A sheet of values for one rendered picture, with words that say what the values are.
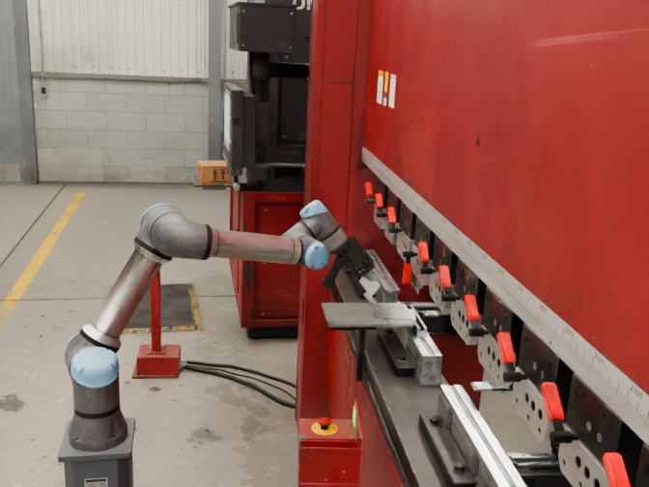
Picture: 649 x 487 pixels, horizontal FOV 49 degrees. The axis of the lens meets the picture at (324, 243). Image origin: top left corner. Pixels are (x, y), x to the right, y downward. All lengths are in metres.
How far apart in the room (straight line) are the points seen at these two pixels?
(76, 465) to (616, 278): 1.43
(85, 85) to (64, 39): 0.55
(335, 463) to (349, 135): 1.49
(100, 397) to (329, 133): 1.51
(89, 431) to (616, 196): 1.41
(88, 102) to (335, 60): 6.25
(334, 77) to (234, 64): 5.95
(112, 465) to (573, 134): 1.40
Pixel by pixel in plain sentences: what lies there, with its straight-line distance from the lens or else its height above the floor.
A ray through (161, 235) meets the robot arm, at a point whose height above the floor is 1.31.
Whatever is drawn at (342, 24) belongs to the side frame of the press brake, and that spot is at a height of 1.88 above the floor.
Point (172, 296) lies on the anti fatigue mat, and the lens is 5.19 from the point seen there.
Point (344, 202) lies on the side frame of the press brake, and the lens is 3.02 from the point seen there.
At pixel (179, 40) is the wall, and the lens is 8.83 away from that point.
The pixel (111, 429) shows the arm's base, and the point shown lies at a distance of 1.99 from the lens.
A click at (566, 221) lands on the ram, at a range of 1.21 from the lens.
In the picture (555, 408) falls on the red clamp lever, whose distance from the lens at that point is 1.18.
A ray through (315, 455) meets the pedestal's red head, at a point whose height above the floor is 0.79.
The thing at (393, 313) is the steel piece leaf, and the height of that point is 1.00.
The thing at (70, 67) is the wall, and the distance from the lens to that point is 8.93.
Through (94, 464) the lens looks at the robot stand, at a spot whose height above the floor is 0.74.
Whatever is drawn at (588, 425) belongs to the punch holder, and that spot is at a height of 1.29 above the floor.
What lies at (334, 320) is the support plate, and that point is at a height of 1.00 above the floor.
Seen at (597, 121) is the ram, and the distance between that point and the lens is 1.14.
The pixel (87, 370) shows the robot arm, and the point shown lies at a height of 0.99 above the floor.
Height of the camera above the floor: 1.82
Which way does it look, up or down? 16 degrees down
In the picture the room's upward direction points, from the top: 3 degrees clockwise
